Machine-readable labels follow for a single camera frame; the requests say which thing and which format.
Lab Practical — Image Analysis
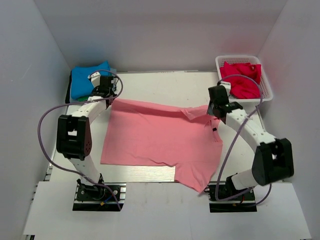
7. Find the pink t-shirt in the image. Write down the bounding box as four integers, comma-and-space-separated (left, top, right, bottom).
100, 99, 223, 193

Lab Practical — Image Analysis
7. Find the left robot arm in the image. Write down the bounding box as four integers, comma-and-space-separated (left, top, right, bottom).
56, 74, 119, 200

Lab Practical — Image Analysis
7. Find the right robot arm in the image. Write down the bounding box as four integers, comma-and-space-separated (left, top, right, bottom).
207, 84, 295, 200

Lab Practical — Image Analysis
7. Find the green folded t-shirt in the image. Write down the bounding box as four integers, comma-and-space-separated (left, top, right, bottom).
76, 72, 115, 102

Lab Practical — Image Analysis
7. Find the blue folded t-shirt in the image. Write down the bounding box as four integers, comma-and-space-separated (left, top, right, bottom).
70, 61, 111, 100

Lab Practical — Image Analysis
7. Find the black folded t-shirt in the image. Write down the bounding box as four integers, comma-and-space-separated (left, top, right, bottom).
64, 72, 72, 104

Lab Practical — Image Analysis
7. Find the red t-shirt in basket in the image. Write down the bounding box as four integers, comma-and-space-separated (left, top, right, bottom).
219, 62, 262, 99

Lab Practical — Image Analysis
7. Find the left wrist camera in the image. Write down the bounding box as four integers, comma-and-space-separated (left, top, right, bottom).
88, 72, 101, 88

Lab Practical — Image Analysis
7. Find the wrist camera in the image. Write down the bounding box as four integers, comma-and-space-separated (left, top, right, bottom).
217, 80, 231, 93
88, 72, 101, 88

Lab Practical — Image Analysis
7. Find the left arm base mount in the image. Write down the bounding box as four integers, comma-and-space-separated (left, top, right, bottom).
72, 179, 126, 212

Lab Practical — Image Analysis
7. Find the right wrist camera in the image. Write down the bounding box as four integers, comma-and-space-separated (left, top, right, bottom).
217, 80, 231, 93

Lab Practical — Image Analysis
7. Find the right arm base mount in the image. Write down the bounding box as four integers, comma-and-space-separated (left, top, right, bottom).
203, 182, 258, 213

